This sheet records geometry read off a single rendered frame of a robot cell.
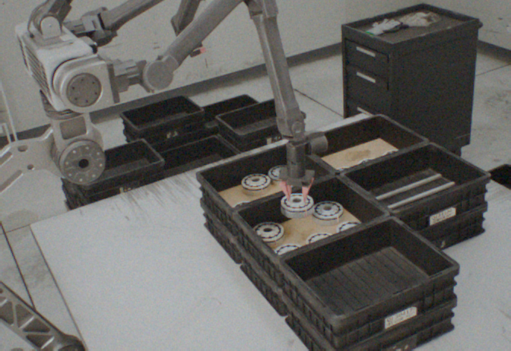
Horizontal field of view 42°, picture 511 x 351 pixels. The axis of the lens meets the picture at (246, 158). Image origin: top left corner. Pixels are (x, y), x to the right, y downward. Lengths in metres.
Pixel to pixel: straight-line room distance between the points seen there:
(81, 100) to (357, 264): 0.92
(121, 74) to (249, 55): 3.86
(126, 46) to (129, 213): 2.66
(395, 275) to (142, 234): 0.97
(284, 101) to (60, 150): 0.69
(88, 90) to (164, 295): 0.76
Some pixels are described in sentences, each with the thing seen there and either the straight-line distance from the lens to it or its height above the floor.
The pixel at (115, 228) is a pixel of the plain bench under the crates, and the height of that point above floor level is 0.70.
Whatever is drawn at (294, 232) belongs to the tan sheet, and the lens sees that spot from 2.17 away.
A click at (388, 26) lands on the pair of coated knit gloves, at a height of 0.89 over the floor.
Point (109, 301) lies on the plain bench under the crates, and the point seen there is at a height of 0.70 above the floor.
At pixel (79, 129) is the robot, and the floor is 1.23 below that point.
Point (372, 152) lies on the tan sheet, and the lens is 2.61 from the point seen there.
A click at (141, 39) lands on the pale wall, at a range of 5.17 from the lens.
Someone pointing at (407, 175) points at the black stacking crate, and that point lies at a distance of 2.46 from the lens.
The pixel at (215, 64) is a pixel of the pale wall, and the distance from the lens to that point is 5.47.
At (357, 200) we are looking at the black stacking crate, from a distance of 2.18.
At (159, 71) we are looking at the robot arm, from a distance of 1.80.
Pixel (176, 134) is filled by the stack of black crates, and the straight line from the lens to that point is 3.65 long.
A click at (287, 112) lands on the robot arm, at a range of 1.98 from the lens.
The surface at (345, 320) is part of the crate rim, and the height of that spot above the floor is 0.92.
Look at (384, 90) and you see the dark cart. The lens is 3.72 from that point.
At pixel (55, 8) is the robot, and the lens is 1.97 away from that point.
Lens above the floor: 2.07
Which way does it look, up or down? 28 degrees down
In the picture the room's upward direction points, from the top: 6 degrees counter-clockwise
